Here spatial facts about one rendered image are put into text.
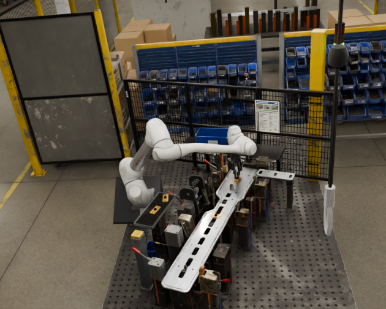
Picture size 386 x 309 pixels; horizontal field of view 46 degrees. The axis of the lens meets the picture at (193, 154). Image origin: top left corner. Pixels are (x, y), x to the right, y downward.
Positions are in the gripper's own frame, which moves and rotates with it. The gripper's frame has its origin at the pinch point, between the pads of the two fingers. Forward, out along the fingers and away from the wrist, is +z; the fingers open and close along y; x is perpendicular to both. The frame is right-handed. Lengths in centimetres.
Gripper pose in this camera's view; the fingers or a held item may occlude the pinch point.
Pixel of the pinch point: (236, 174)
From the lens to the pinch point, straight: 357.3
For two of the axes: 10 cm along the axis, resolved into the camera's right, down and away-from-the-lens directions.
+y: 9.1, 1.2, -3.9
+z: 1.0, 8.6, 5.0
